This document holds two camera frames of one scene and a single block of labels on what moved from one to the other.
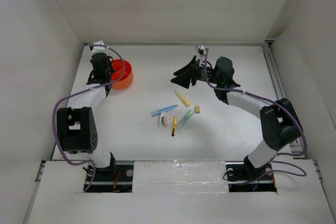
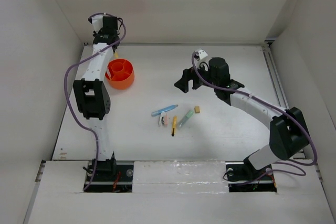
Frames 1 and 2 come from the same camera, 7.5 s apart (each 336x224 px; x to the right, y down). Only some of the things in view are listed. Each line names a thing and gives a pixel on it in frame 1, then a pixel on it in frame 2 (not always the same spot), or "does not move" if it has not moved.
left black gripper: x=109 y=63 to x=99 y=32
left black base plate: x=117 y=178 does not move
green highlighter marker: x=185 y=118 does not move
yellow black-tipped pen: x=174 y=125 does not move
